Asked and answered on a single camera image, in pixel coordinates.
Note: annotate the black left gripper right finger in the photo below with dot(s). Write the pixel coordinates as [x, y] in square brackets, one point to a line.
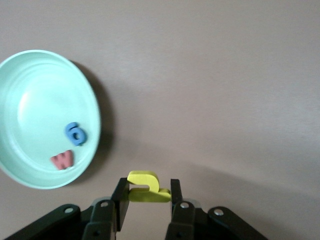
[176, 195]

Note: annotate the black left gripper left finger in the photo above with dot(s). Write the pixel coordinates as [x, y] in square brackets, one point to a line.
[122, 202]

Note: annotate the yellow foam lowercase h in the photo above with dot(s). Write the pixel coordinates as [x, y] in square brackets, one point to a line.
[147, 197]

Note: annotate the pink foam letter w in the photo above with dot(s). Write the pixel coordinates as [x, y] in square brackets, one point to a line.
[62, 161]

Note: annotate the blue foam letter g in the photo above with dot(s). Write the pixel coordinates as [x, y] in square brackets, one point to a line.
[71, 130]

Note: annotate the green plate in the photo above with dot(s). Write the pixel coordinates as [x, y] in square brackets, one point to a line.
[37, 112]

